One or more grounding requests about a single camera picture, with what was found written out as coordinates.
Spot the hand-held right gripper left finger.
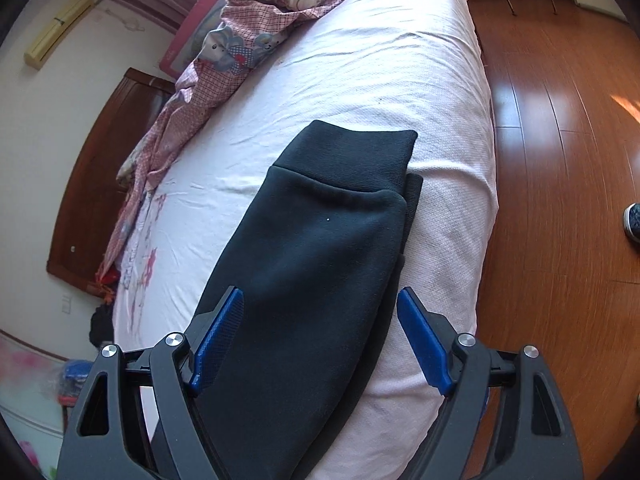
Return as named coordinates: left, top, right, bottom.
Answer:
left=56, top=286, right=245, bottom=480

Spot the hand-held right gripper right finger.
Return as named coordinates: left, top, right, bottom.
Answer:
left=397, top=287, right=585, bottom=480

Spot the dark sweater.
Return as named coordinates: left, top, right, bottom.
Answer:
left=150, top=120, right=424, bottom=480

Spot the black bag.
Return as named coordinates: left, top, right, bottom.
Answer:
left=89, top=305, right=117, bottom=348

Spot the wooden headboard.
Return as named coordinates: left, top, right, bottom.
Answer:
left=46, top=67, right=176, bottom=291

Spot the white storage box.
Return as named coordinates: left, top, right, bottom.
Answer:
left=0, top=327, right=86, bottom=476

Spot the blue sneaker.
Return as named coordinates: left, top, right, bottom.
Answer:
left=622, top=203, right=640, bottom=243

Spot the white bed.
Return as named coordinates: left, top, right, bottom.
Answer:
left=111, top=0, right=500, bottom=480

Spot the pink checkered quilt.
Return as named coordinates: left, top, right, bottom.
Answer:
left=97, top=0, right=396, bottom=281

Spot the pink pillow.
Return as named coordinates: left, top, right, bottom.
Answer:
left=159, top=0, right=241, bottom=78

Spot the wall air conditioner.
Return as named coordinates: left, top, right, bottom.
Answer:
left=24, top=0, right=96, bottom=68

